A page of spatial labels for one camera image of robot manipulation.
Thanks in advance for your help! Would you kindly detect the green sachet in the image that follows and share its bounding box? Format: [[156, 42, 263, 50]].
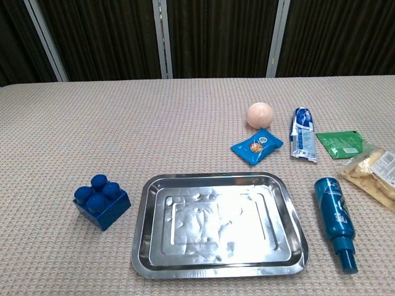
[[315, 130, 365, 160]]

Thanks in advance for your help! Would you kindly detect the blue toy building block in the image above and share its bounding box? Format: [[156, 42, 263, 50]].
[[73, 174, 131, 232]]

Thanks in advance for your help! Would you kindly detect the blue snack packet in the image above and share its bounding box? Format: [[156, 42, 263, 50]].
[[230, 128, 284, 167]]

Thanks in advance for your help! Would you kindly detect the pink ball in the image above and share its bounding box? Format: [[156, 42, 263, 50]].
[[246, 102, 275, 129]]

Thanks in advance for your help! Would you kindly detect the blue spray bottle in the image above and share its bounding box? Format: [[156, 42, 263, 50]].
[[314, 176, 359, 274]]

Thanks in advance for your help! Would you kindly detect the blue white toothpaste tube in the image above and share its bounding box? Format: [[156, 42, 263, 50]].
[[288, 107, 319, 163]]

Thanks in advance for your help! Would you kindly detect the clear bag of snacks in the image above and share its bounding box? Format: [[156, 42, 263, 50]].
[[336, 141, 395, 213]]

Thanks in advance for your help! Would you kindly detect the grey partition post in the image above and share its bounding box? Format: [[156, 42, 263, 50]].
[[265, 0, 291, 78], [152, 0, 174, 80], [23, 0, 69, 83]]

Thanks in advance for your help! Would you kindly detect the stainless steel tray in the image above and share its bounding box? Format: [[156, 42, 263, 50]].
[[130, 171, 310, 280]]

